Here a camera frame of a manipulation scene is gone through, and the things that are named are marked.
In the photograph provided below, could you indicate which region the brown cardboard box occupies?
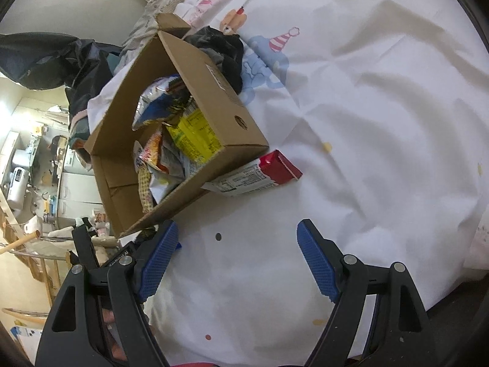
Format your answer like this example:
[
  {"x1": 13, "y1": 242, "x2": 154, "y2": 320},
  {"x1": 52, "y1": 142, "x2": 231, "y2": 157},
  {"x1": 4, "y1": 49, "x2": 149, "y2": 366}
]
[{"x1": 85, "y1": 13, "x2": 269, "y2": 236}]

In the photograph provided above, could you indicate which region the wooden crib rail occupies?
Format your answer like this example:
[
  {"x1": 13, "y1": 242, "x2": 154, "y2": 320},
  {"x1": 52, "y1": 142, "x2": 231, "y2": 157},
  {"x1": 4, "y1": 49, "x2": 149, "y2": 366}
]
[{"x1": 0, "y1": 186, "x2": 66, "y2": 326}]

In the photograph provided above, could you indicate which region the yellow green chip bag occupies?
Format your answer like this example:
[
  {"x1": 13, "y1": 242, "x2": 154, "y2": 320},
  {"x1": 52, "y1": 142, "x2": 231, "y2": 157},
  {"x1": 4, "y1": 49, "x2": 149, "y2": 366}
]
[{"x1": 167, "y1": 98, "x2": 222, "y2": 164}]

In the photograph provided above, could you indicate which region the red white carton box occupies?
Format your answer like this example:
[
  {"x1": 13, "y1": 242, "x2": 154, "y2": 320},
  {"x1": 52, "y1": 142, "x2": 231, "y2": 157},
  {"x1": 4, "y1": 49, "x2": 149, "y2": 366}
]
[{"x1": 201, "y1": 149, "x2": 303, "y2": 197}]

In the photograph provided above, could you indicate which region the grey crumpled blanket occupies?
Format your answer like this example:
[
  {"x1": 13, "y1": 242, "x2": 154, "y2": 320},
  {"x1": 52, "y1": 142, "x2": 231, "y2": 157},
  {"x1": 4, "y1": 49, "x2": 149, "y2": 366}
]
[{"x1": 114, "y1": 0, "x2": 230, "y2": 74}]

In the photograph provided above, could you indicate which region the white orange snack bag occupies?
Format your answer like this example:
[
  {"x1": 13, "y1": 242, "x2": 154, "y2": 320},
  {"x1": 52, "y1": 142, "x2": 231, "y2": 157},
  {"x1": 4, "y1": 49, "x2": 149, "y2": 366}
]
[{"x1": 133, "y1": 126, "x2": 186, "y2": 212}]

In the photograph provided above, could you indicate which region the dark grey cloth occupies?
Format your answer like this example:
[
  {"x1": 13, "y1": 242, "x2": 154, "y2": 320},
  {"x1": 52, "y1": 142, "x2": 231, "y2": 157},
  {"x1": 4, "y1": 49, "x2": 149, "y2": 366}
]
[{"x1": 184, "y1": 27, "x2": 245, "y2": 94}]

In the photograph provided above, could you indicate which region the white printed bed sheet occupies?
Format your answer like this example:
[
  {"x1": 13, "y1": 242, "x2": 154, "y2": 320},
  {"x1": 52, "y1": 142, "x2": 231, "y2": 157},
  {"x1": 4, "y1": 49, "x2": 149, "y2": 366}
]
[{"x1": 87, "y1": 0, "x2": 489, "y2": 367}]

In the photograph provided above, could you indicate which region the orange yellow chip bag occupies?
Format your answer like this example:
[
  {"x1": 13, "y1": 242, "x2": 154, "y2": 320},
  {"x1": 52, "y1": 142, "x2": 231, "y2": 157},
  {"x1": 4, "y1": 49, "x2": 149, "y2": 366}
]
[{"x1": 132, "y1": 75, "x2": 191, "y2": 131}]

